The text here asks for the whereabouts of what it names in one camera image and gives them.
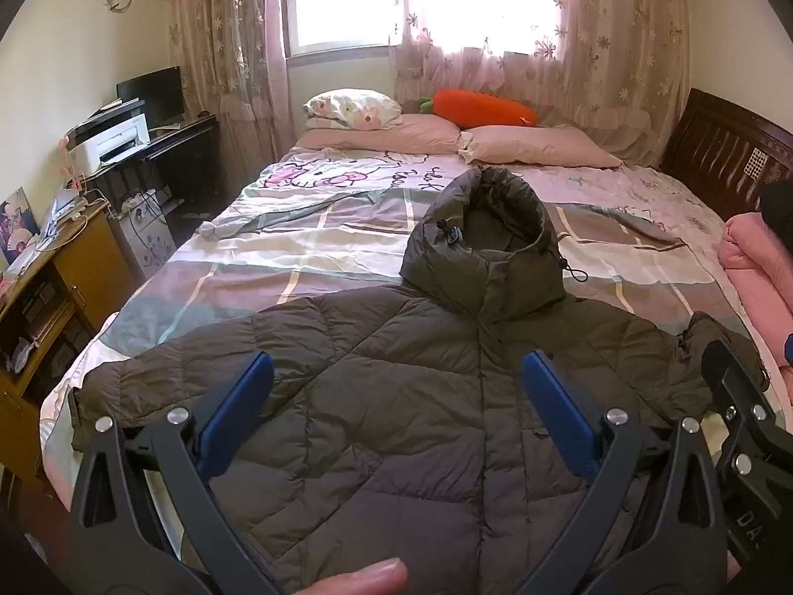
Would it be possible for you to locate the black computer monitor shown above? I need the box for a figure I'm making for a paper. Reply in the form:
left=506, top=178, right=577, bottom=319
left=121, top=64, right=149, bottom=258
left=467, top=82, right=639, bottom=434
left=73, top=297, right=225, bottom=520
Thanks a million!
left=116, top=66, right=185, bottom=128

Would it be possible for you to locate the white printer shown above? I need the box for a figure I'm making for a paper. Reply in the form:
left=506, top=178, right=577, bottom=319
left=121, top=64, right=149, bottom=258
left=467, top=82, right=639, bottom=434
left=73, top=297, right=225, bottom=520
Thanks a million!
left=67, top=113, right=151, bottom=176

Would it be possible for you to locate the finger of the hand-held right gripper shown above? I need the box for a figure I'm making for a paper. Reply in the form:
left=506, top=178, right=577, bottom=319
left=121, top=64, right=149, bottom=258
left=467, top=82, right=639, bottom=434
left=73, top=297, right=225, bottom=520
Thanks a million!
left=700, top=338, right=793, bottom=497

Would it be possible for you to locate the yellow wooden cabinet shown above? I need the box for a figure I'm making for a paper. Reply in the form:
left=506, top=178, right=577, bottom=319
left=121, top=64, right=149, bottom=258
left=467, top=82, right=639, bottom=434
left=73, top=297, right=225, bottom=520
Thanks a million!
left=0, top=201, right=134, bottom=484

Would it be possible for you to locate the person's left hand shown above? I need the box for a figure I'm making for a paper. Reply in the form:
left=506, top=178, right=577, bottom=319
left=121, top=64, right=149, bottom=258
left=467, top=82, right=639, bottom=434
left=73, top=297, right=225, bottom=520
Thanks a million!
left=290, top=558, right=410, bottom=595

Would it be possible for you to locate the pink folded blanket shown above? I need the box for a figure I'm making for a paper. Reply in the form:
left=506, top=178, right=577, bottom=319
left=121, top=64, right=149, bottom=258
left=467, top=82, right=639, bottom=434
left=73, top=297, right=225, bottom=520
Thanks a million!
left=717, top=212, right=793, bottom=398

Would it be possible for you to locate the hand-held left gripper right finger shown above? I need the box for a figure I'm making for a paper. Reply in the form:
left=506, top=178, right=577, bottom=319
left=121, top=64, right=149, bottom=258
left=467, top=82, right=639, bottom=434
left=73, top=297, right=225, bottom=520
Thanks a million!
left=514, top=350, right=738, bottom=595

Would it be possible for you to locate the dark wooden headboard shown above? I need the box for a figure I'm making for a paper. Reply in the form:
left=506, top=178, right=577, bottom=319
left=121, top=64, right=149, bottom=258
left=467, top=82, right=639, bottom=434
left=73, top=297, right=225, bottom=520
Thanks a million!
left=660, top=88, right=793, bottom=224

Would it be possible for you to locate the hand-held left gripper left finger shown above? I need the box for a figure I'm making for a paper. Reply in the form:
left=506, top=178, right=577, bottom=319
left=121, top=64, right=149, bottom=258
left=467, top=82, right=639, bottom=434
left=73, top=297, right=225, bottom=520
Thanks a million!
left=65, top=350, right=286, bottom=595

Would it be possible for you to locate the stack of papers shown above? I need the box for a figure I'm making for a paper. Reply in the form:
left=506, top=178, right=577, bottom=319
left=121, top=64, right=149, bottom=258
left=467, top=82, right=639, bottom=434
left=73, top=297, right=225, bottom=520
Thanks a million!
left=40, top=189, right=88, bottom=237

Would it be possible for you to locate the pink pillow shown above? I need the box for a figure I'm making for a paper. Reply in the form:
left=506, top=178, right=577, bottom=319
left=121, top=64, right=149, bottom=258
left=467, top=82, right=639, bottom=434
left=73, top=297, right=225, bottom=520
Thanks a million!
left=458, top=124, right=623, bottom=170
left=299, top=113, right=462, bottom=156

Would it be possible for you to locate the framed photo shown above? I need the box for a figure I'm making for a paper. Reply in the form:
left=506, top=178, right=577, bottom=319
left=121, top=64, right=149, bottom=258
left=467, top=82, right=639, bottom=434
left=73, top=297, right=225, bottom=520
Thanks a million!
left=0, top=187, right=41, bottom=267

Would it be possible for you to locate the black computer desk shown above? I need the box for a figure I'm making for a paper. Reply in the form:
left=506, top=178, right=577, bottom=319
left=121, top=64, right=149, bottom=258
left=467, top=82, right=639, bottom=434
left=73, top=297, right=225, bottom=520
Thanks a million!
left=80, top=113, right=221, bottom=230

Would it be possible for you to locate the orange carrot plush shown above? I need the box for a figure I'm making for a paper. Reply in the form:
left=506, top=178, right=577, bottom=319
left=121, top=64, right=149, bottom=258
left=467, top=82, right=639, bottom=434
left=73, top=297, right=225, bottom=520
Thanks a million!
left=418, top=88, right=539, bottom=131

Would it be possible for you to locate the patterned pink bed sheet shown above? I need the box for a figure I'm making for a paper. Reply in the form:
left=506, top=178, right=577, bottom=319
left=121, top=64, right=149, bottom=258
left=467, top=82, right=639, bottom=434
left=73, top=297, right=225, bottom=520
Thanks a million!
left=40, top=136, right=793, bottom=497

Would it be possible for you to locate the floral white pillow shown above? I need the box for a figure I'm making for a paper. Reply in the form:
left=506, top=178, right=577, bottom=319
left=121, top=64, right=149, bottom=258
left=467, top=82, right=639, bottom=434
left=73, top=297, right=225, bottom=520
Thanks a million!
left=303, top=89, right=403, bottom=132

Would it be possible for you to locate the floral lace curtain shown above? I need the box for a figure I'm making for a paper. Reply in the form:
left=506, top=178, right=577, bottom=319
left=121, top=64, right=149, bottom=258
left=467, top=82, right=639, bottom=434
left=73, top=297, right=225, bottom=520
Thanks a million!
left=167, top=0, right=295, bottom=168
left=390, top=0, right=691, bottom=168

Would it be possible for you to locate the olive hooded puffer jacket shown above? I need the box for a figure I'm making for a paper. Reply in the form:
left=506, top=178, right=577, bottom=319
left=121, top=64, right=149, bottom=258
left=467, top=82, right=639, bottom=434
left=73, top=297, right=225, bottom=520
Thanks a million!
left=71, top=165, right=772, bottom=595

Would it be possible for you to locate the bright window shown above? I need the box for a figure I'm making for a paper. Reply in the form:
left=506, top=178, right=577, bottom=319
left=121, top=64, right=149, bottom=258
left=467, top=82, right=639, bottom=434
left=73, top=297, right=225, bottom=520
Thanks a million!
left=285, top=0, right=571, bottom=57

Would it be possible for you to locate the white floral computer tower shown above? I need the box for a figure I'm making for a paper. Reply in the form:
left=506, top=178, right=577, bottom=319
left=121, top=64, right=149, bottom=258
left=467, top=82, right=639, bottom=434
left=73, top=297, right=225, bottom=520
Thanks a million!
left=114, top=189, right=174, bottom=280

